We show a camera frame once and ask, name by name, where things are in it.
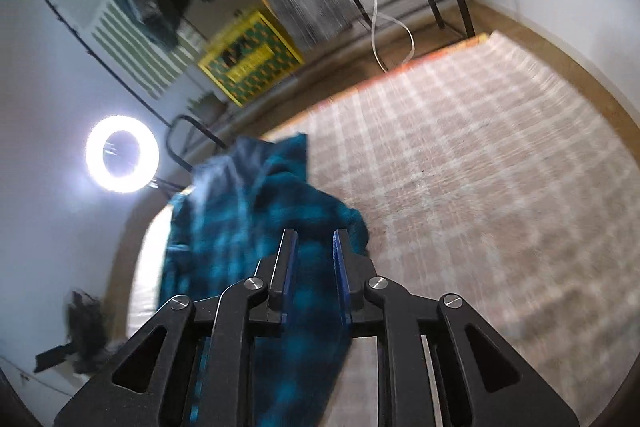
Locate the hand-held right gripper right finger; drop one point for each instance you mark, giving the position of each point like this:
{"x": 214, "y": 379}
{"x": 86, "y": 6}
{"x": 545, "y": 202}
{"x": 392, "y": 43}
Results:
{"x": 345, "y": 277}

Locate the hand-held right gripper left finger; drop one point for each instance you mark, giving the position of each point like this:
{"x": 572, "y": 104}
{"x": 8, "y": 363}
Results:
{"x": 282, "y": 277}

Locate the teal plaid fleece jacket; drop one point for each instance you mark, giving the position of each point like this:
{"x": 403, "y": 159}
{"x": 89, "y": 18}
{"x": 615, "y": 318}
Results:
{"x": 225, "y": 227}

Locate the black metal clothes rack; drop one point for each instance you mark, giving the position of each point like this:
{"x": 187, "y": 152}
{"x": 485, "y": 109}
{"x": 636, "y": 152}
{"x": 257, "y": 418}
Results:
{"x": 464, "y": 7}

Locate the beige checked blanket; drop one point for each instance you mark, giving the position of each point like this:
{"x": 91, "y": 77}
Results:
{"x": 450, "y": 182}

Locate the grey plant pot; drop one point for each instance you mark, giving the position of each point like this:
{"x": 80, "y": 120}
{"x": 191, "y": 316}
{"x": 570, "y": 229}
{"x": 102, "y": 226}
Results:
{"x": 207, "y": 107}

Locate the green and yellow box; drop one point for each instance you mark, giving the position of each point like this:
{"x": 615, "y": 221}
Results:
{"x": 250, "y": 57}

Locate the green striped wall hanging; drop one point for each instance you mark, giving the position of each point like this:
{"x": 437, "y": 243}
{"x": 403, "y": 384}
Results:
{"x": 130, "y": 52}

